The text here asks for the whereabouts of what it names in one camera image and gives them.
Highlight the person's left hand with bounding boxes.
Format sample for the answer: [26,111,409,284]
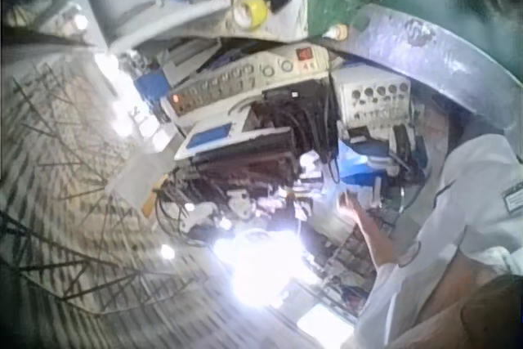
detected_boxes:
[337,190,373,230]

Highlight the blue plastic container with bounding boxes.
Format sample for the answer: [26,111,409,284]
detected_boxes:
[337,139,394,191]

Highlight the white instrument with round knobs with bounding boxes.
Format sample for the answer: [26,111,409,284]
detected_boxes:
[329,68,412,134]

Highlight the white device with blue panel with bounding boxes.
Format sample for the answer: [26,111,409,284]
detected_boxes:
[174,119,296,163]

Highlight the beige instrument with knobs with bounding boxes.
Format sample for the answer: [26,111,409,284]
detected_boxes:
[166,43,333,118]

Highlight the small white tape roll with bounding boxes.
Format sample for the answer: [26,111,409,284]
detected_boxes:
[325,23,349,42]

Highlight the yellow tape roll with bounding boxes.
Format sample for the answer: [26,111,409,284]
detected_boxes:
[232,0,271,32]

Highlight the blue box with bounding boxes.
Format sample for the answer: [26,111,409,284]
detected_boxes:
[133,69,171,101]

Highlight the white monitor casing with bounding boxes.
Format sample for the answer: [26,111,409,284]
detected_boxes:
[76,0,230,52]

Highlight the dark equipment with black cables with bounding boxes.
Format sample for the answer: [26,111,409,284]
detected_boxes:
[154,91,341,244]

